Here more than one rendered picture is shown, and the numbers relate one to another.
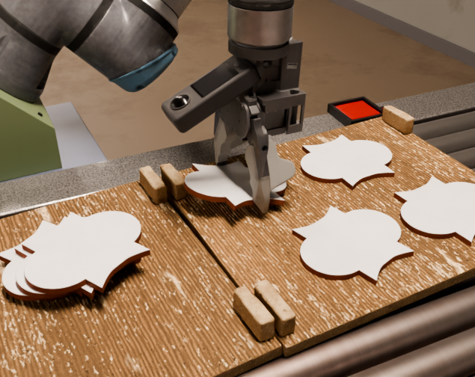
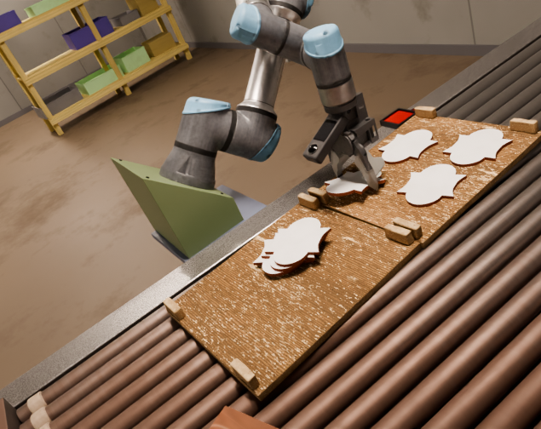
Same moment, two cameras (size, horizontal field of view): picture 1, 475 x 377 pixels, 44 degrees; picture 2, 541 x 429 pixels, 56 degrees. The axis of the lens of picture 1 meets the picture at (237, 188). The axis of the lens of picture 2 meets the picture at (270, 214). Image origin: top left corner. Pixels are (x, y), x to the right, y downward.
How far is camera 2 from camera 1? 0.41 m
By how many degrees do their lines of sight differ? 4
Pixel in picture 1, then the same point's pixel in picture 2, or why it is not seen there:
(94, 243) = (301, 236)
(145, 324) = (347, 261)
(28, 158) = (225, 220)
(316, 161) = (390, 153)
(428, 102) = (439, 94)
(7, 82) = (199, 182)
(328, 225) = (414, 181)
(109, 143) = not seen: hidden behind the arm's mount
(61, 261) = (290, 249)
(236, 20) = (326, 95)
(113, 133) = not seen: hidden behind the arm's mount
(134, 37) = (256, 128)
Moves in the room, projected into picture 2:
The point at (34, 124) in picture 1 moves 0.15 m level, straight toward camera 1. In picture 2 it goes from (222, 199) to (247, 219)
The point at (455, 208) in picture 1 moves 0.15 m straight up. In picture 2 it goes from (479, 145) to (469, 83)
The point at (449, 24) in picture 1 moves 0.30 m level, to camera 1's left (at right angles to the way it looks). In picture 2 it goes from (425, 31) to (390, 46)
